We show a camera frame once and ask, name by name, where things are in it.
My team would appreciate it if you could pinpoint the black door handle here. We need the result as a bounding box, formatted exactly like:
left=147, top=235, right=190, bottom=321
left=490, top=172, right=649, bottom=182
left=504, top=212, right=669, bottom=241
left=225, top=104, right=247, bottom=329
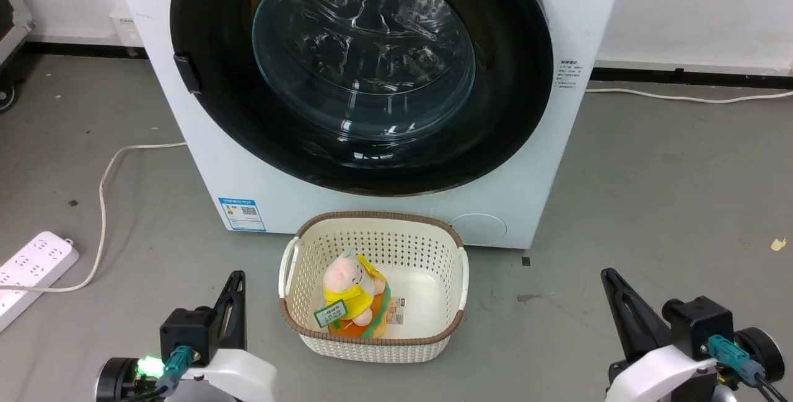
left=173, top=54, right=203, bottom=94

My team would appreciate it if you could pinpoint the cream perforated laundry basket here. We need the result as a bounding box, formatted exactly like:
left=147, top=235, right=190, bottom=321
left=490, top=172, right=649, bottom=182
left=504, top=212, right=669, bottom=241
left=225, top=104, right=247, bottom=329
left=278, top=211, right=470, bottom=364

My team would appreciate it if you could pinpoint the round white filter cover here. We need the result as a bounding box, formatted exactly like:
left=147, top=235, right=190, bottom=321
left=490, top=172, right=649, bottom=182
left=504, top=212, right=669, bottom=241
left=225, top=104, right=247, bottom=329
left=447, top=214, right=507, bottom=246

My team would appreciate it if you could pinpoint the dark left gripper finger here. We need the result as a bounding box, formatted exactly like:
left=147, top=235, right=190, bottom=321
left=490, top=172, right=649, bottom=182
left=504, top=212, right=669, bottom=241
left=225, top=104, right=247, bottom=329
left=222, top=271, right=247, bottom=353
left=209, top=271, right=239, bottom=353

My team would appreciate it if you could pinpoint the blue energy label sticker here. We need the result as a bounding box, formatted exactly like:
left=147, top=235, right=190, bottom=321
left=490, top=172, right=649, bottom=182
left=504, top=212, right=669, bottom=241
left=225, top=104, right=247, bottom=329
left=218, top=198, right=266, bottom=232

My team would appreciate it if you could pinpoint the white wall socket box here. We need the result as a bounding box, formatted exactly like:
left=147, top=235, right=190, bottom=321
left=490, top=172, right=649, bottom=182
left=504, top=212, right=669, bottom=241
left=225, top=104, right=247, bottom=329
left=110, top=6, right=144, bottom=56

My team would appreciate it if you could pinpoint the small printed warning sticker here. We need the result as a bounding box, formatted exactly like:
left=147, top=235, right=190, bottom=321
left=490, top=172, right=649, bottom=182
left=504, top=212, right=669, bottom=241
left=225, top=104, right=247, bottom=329
left=556, top=59, right=584, bottom=90

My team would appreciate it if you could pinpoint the teal-plug gripper cable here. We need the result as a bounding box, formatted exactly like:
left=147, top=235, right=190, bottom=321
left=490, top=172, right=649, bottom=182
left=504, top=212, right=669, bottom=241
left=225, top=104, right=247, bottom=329
left=708, top=334, right=793, bottom=402
left=121, top=345, right=194, bottom=402

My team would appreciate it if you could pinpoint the black wheeled equipment case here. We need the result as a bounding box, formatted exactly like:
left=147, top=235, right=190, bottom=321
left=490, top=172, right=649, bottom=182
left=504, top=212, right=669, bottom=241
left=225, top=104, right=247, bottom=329
left=0, top=0, right=35, bottom=111

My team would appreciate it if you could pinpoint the teal-plug right gripper cable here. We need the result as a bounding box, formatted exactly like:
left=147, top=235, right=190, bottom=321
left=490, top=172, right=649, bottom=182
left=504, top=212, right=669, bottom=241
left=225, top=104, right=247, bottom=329
left=708, top=334, right=793, bottom=402

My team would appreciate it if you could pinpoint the pink plush doll yellow outfit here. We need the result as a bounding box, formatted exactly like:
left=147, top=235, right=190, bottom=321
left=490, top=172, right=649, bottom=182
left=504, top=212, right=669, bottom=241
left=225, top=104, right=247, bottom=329
left=314, top=248, right=392, bottom=339

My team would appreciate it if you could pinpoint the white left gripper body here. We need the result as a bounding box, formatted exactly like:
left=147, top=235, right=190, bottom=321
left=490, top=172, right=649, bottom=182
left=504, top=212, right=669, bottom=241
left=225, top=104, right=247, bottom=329
left=183, top=348, right=278, bottom=402

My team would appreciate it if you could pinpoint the white front-load washing machine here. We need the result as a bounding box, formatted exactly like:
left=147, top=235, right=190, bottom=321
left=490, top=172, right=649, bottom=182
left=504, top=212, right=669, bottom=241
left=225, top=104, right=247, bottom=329
left=105, top=0, right=629, bottom=250

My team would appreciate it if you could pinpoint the white power strip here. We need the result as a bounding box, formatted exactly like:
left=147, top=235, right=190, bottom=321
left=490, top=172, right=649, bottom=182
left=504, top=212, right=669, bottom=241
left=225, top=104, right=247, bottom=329
left=0, top=231, right=80, bottom=333

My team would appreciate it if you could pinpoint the black round glass washer door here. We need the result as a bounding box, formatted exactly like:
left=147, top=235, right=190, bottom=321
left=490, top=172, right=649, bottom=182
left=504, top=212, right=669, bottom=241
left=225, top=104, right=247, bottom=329
left=169, top=0, right=554, bottom=197

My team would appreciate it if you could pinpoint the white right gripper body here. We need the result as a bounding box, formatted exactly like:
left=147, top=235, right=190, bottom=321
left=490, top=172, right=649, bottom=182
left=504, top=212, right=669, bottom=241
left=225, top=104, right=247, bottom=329
left=606, top=345, right=721, bottom=402

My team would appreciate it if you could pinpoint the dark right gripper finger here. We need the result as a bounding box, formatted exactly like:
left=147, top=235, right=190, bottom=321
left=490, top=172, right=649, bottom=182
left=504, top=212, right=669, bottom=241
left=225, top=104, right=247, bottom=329
left=600, top=269, right=645, bottom=364
left=604, top=268, right=675, bottom=354

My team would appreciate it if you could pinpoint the teal-plug left gripper cable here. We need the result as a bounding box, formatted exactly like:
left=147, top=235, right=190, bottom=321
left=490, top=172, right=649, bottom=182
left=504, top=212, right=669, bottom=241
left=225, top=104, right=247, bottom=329
left=121, top=345, right=194, bottom=402

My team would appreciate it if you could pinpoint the white power cable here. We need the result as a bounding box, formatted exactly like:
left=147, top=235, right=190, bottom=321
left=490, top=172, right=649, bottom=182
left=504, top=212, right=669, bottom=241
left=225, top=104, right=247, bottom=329
left=584, top=87, right=793, bottom=104
left=0, top=142, right=188, bottom=293

